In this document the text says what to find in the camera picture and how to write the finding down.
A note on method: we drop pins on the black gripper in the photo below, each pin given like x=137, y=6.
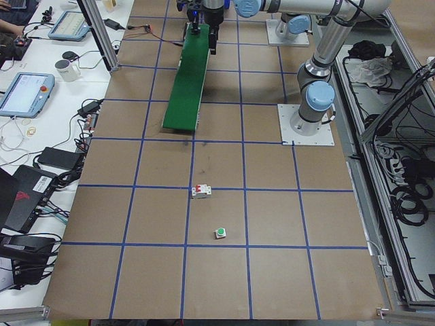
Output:
x=211, y=19

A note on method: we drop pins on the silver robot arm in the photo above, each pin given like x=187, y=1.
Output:
x=292, y=25
x=317, y=96

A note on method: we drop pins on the green conveyor belt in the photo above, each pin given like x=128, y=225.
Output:
x=185, y=100

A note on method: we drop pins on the upper teach pendant tablet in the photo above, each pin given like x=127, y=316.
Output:
x=71, y=26

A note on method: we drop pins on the teach pendant tablet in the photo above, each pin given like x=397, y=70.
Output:
x=71, y=26
x=27, y=94

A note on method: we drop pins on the white mug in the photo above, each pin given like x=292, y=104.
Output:
x=67, y=70

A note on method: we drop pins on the white red circuit breaker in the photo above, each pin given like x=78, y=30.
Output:
x=200, y=191

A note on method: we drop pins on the black power adapter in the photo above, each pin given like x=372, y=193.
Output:
x=59, y=158

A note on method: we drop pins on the lower teach pendant tablet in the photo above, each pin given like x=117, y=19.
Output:
x=27, y=94

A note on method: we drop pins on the black laptop red logo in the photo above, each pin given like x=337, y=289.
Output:
x=35, y=187

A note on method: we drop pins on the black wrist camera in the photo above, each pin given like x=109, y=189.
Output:
x=189, y=5

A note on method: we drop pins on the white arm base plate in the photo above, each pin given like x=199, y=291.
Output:
x=296, y=131
x=300, y=40

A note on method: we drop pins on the aluminium frame post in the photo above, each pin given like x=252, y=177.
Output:
x=98, y=29

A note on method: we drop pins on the green push button switch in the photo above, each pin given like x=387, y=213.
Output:
x=220, y=233

